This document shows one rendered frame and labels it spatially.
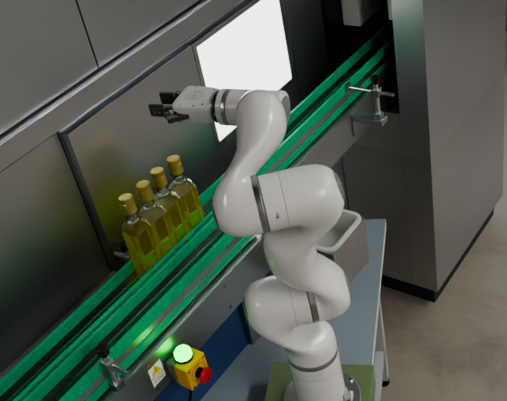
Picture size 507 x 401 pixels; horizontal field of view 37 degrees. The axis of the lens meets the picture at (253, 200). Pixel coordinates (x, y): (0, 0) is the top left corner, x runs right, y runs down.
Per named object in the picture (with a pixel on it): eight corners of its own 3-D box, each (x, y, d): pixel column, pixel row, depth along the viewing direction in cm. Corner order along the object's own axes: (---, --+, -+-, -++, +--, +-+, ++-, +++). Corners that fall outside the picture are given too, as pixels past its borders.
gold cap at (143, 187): (146, 192, 190) (142, 177, 188) (157, 196, 188) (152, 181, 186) (137, 200, 188) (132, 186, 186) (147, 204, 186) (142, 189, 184)
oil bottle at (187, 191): (196, 234, 212) (177, 171, 200) (212, 239, 209) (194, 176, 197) (183, 247, 209) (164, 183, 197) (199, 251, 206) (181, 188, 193)
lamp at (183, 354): (183, 348, 187) (180, 339, 185) (196, 353, 184) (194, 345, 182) (171, 360, 184) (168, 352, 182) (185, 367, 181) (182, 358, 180)
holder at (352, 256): (290, 235, 237) (282, 196, 228) (369, 259, 222) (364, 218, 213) (259, 270, 227) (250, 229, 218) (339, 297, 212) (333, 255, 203)
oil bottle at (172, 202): (181, 246, 209) (162, 183, 197) (197, 251, 206) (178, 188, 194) (168, 258, 206) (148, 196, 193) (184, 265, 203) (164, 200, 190)
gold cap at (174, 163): (168, 176, 195) (163, 161, 192) (173, 168, 197) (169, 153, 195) (180, 177, 193) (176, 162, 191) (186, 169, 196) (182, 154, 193)
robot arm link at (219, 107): (235, 80, 176) (224, 80, 178) (220, 100, 170) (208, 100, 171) (243, 112, 181) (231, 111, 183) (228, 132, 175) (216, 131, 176)
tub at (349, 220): (302, 219, 230) (297, 196, 225) (368, 238, 218) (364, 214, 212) (269, 254, 220) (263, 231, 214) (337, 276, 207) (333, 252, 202)
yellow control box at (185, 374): (189, 362, 192) (182, 342, 188) (212, 373, 188) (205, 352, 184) (171, 382, 188) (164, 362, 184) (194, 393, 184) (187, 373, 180)
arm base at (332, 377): (367, 372, 192) (359, 323, 180) (354, 437, 178) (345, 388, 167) (294, 365, 198) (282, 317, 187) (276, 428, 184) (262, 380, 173)
